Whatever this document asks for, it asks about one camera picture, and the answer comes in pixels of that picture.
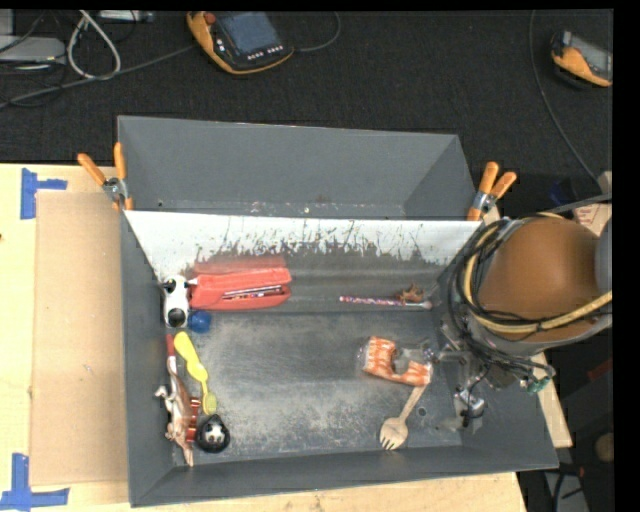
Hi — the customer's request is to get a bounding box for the striped pencil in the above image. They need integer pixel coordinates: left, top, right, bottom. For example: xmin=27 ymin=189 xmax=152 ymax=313
xmin=338 ymin=295 xmax=434 ymax=310

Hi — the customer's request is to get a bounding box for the yellow plastic spoon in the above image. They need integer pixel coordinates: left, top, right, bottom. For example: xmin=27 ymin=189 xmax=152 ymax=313
xmin=172 ymin=330 xmax=219 ymax=416

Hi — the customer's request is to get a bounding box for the blue ball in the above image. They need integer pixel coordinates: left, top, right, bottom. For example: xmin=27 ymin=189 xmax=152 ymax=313
xmin=187 ymin=309 xmax=213 ymax=335

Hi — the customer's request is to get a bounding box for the orange and white packet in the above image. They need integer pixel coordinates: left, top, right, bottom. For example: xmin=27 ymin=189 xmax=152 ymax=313
xmin=358 ymin=335 xmax=434 ymax=388

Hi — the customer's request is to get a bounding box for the red plastic case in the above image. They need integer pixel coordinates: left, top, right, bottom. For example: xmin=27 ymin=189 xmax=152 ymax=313
xmin=187 ymin=266 xmax=293 ymax=312

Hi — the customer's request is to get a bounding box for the wooden spork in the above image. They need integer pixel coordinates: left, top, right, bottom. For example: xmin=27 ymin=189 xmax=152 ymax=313
xmin=378 ymin=383 xmax=427 ymax=452

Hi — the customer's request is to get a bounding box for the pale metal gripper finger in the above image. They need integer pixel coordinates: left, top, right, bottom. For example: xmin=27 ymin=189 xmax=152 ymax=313
xmin=454 ymin=389 xmax=486 ymax=417
xmin=439 ymin=413 xmax=484 ymax=435

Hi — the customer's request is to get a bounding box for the grey metal bin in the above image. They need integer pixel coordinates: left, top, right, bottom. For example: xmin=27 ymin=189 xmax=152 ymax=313
xmin=116 ymin=115 xmax=561 ymax=508

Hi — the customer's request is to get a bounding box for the white and black toy animal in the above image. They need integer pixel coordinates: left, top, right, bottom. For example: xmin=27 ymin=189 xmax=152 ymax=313
xmin=159 ymin=274 xmax=192 ymax=330

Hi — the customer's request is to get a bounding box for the brown cardboard board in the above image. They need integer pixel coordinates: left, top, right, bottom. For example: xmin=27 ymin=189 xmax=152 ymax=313
xmin=28 ymin=189 xmax=132 ymax=488

